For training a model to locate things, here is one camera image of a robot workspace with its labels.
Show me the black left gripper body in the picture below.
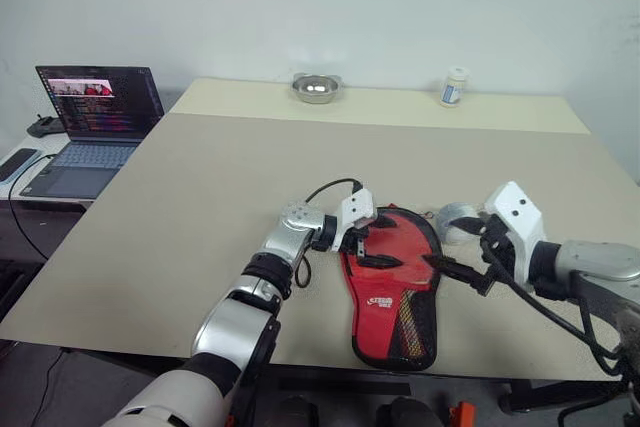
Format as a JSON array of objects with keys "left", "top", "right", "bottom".
[{"left": 341, "top": 219, "right": 376, "bottom": 260}]

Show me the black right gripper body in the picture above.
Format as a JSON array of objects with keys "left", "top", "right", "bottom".
[{"left": 474, "top": 214, "right": 524, "bottom": 296}]

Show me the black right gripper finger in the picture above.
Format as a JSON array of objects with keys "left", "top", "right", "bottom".
[
  {"left": 450, "top": 216, "right": 490, "bottom": 237},
  {"left": 431, "top": 257, "right": 489, "bottom": 293}
]

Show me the red black paddle case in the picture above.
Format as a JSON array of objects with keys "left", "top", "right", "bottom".
[{"left": 338, "top": 204, "right": 444, "bottom": 372}]

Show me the silver tape roll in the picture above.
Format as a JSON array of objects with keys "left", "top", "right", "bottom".
[{"left": 436, "top": 201, "right": 487, "bottom": 247}]

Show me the white plastic bottle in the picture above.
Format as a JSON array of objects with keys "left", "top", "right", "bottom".
[{"left": 439, "top": 65, "right": 470, "bottom": 109}]

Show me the orange block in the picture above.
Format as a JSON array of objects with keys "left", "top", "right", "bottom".
[{"left": 448, "top": 401, "right": 477, "bottom": 427}]

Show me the dark rounded shape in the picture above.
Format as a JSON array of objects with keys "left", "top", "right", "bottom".
[{"left": 374, "top": 396, "right": 445, "bottom": 427}]

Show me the stainless steel bowl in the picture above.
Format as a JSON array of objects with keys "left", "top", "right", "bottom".
[{"left": 291, "top": 72, "right": 347, "bottom": 106}]

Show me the beige table cover sheet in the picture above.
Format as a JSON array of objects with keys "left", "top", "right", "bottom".
[{"left": 0, "top": 111, "right": 640, "bottom": 384}]

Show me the open grey laptop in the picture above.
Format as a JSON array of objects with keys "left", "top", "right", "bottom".
[{"left": 19, "top": 65, "right": 167, "bottom": 201}]

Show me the white side table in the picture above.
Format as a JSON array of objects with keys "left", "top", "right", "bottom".
[{"left": 0, "top": 130, "right": 96, "bottom": 214}]

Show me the black joystick controller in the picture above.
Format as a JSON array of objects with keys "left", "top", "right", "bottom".
[{"left": 26, "top": 113, "right": 65, "bottom": 139}]

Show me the black smartphone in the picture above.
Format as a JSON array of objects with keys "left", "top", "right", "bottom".
[{"left": 0, "top": 147, "right": 42, "bottom": 184}]

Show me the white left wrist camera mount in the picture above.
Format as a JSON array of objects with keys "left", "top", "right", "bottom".
[{"left": 330, "top": 188, "right": 377, "bottom": 252}]

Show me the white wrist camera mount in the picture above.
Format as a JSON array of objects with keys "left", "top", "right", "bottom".
[
  {"left": 482, "top": 180, "right": 546, "bottom": 294},
  {"left": 330, "top": 188, "right": 377, "bottom": 252}
]

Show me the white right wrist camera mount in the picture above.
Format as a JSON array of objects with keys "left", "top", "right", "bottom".
[{"left": 482, "top": 180, "right": 546, "bottom": 294}]

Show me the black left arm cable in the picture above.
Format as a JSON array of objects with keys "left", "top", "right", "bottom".
[{"left": 293, "top": 177, "right": 365, "bottom": 289}]

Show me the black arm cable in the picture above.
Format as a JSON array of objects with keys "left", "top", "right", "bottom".
[
  {"left": 479, "top": 241, "right": 626, "bottom": 377},
  {"left": 293, "top": 177, "right": 365, "bottom": 289}
]

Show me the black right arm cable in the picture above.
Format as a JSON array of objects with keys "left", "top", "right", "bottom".
[{"left": 479, "top": 241, "right": 626, "bottom": 377}]

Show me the black table frame bar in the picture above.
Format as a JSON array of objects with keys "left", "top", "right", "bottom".
[{"left": 276, "top": 378, "right": 412, "bottom": 399}]

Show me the black laptop power cable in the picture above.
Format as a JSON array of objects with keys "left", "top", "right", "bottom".
[{"left": 8, "top": 153, "right": 59, "bottom": 261}]

